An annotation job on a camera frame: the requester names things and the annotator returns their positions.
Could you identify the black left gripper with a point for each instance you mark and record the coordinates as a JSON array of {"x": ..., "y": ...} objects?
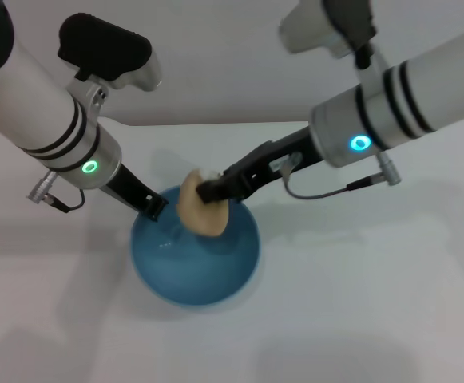
[{"x": 129, "y": 185}]

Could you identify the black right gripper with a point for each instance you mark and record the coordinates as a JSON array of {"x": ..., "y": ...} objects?
[{"x": 263, "y": 163}]

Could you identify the beige egg yolk pastry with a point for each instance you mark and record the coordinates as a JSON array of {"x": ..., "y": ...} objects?
[{"x": 203, "y": 219}]

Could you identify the blue bowl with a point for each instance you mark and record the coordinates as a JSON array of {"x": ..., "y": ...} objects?
[{"x": 191, "y": 271}]

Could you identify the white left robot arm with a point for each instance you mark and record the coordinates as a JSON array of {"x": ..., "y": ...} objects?
[{"x": 44, "y": 111}]

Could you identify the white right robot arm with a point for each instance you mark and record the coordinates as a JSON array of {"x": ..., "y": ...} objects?
[{"x": 415, "y": 91}]

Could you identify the left wrist camera black grey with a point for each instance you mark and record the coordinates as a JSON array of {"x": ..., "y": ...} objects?
[{"x": 104, "y": 48}]

